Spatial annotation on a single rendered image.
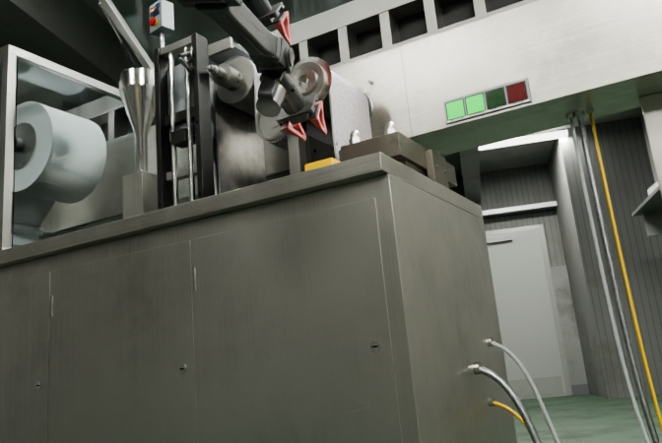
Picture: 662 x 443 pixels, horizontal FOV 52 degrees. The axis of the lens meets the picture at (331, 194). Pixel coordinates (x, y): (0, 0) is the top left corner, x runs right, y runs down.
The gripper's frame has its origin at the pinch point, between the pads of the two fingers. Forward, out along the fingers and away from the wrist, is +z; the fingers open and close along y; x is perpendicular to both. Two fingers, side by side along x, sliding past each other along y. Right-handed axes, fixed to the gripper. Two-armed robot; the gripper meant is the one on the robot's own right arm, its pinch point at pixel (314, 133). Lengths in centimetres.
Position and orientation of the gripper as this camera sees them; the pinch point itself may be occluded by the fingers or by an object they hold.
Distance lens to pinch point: 171.4
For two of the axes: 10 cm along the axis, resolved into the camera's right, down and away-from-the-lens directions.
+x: 1.7, -7.1, 6.8
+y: 8.6, -2.2, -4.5
